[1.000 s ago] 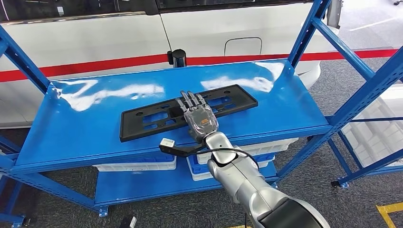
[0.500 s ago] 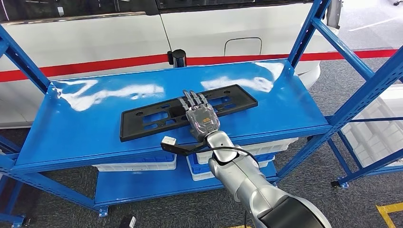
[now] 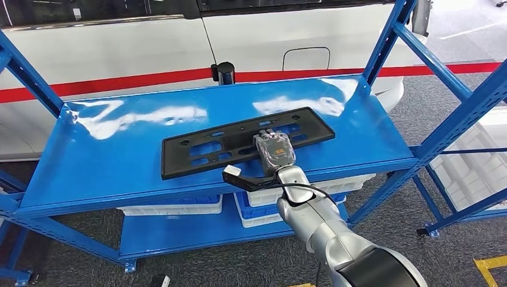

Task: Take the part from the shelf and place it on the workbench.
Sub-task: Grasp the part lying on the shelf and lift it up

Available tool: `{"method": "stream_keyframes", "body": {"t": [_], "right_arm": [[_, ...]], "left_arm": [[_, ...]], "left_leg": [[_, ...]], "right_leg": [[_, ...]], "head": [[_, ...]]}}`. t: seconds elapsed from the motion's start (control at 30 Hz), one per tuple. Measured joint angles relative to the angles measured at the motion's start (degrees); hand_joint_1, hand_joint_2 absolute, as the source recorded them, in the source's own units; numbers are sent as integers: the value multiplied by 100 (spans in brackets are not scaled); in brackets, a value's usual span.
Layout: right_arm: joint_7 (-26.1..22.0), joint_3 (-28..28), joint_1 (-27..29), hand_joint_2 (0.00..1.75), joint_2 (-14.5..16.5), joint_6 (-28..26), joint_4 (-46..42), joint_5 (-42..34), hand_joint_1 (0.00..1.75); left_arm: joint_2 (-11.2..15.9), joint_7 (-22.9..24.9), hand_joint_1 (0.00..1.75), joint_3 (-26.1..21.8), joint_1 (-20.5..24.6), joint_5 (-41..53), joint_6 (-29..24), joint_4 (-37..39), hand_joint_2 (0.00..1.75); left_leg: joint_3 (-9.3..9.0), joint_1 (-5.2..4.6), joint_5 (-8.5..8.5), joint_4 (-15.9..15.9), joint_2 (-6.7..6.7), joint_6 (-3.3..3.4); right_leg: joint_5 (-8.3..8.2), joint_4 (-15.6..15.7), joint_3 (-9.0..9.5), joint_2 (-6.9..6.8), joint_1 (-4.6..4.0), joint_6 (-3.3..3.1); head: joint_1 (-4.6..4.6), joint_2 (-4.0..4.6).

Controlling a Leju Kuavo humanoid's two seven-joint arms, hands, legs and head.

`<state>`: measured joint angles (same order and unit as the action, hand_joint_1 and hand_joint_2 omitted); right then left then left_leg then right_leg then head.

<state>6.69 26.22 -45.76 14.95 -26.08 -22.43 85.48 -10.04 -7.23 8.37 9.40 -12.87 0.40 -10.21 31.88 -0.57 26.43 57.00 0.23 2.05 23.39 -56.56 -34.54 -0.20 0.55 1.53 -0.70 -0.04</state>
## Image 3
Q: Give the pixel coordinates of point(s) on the red barrier belt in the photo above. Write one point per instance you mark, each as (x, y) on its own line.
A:
(119, 83)

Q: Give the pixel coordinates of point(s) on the black plastic plate bracket part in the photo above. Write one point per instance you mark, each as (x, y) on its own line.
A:
(178, 156)

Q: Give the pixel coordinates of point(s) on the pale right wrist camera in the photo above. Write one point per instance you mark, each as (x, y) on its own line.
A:
(233, 171)

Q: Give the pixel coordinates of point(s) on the white vehicle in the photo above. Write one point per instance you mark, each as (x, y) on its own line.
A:
(119, 43)

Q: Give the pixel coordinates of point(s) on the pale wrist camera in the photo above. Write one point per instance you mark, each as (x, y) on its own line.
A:
(160, 281)
(233, 171)

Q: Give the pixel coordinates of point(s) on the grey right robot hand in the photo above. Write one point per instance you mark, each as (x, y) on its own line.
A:
(277, 152)

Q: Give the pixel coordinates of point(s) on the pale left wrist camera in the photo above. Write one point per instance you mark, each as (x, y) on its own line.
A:
(160, 281)

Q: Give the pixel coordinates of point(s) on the white ribbed plastic crate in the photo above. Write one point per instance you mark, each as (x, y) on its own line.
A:
(475, 174)

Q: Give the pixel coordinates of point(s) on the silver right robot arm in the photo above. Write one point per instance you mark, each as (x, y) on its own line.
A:
(328, 233)

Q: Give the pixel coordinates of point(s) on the black stanchion post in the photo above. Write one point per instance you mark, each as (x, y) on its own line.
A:
(223, 73)

